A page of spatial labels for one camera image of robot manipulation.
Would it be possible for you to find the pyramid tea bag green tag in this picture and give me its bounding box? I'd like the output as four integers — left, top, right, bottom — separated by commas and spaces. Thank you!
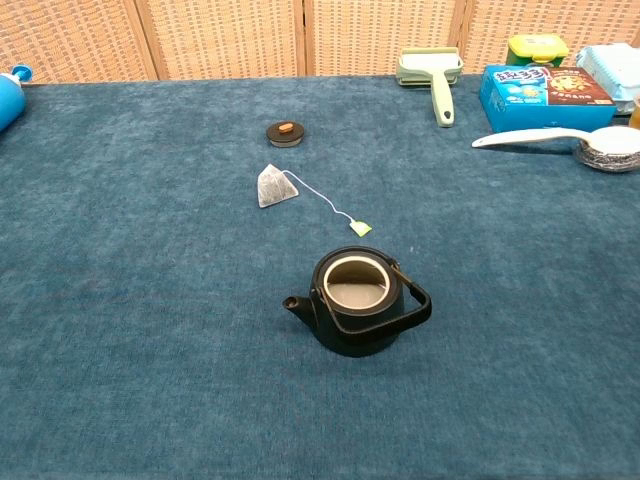
257, 163, 374, 238

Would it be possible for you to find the black cast iron teapot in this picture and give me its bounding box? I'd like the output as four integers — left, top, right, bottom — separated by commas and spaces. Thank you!
282, 245, 433, 358

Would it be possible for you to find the small black lid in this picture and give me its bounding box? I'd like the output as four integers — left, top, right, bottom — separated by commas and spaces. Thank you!
265, 120, 307, 149

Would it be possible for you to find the blue table cloth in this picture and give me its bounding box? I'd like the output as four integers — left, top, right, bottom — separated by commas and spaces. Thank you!
0, 74, 640, 480

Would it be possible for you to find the pale green lint roller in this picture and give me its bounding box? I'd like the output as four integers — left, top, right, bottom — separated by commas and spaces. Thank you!
395, 46, 464, 128

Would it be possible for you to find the woven bamboo folding screen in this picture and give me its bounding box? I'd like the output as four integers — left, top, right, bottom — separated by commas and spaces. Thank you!
0, 0, 640, 85

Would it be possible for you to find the blue cookie box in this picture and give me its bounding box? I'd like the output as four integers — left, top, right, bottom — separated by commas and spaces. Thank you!
478, 64, 617, 134

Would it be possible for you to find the light blue wet wipes pack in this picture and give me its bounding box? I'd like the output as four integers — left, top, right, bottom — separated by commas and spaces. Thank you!
574, 42, 640, 114

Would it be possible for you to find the blue detergent pump bottle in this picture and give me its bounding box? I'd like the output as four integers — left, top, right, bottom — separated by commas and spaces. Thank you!
0, 63, 34, 134

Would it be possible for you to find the white handled steel scrubber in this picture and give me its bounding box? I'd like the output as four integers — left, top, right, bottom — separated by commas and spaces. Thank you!
471, 125, 640, 174

